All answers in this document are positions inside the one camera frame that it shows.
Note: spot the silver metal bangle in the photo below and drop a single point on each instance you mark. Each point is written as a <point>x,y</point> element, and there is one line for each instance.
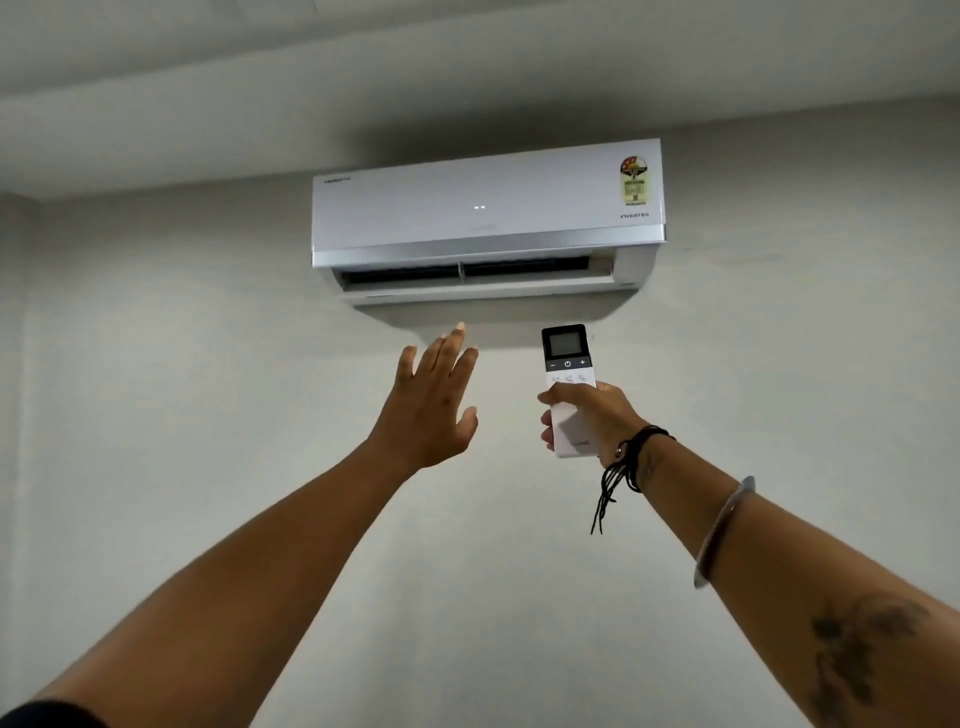
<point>716,536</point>

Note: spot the person's left forearm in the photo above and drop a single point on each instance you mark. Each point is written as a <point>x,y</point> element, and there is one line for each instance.
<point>247,577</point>

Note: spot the person's left hand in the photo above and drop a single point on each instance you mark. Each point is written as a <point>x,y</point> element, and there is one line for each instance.
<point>424,420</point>

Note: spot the person's left thumb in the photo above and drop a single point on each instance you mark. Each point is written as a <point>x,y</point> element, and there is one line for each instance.
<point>468,425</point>

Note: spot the white remote control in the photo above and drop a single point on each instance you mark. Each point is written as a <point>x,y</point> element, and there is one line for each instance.
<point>568,352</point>

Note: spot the person's right thumb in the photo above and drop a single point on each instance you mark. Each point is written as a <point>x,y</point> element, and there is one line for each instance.
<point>562,395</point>

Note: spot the white wall air conditioner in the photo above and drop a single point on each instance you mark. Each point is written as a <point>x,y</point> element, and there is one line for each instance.
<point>465,202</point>

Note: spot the person's right hand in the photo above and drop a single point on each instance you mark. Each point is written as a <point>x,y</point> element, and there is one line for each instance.
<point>611,420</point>

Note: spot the person's left middle finger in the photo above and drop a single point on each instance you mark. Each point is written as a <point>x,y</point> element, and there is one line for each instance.
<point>452,346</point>

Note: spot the person's left little finger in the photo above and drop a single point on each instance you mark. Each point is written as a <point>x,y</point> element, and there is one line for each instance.
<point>406,364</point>

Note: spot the person's right forearm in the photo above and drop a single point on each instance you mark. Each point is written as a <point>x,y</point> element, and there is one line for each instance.
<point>795,592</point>

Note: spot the black sleeve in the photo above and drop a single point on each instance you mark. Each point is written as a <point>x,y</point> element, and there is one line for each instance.
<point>45,716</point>

